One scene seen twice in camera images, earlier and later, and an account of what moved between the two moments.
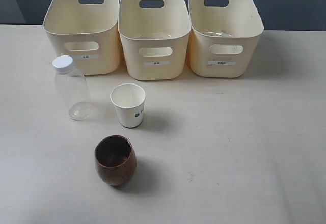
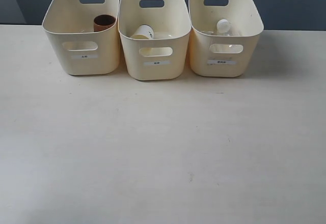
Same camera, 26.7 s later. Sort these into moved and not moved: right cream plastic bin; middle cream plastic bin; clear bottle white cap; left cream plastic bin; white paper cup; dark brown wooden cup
Moved: white paper cup; clear bottle white cap; dark brown wooden cup
Not moved: left cream plastic bin; right cream plastic bin; middle cream plastic bin
